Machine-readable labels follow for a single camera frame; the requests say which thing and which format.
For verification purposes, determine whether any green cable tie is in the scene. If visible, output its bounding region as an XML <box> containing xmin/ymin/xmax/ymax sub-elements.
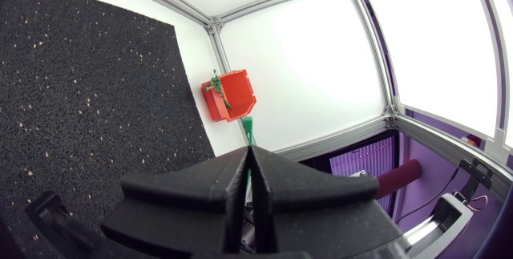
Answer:
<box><xmin>240</xmin><ymin>115</ymin><xmax>254</xmax><ymax>190</ymax></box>

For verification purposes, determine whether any black speckled mat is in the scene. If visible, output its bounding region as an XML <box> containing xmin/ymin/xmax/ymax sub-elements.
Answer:
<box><xmin>0</xmin><ymin>0</ymin><xmax>216</xmax><ymax>259</ymax></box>

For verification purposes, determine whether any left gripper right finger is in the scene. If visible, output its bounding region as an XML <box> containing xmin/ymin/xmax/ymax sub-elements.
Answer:
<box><xmin>249</xmin><ymin>144</ymin><xmax>404</xmax><ymax>254</ymax></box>

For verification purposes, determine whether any red plastic box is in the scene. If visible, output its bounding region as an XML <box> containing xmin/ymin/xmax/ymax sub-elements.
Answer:
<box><xmin>200</xmin><ymin>69</ymin><xmax>257</xmax><ymax>123</ymax></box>

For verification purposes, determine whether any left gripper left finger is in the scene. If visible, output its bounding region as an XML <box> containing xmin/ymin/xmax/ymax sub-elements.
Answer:
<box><xmin>99</xmin><ymin>145</ymin><xmax>250</xmax><ymax>259</ymax></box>

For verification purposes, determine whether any bundle of green cable ties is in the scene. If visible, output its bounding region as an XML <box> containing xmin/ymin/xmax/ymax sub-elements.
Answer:
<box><xmin>204</xmin><ymin>69</ymin><xmax>232</xmax><ymax>110</ymax></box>

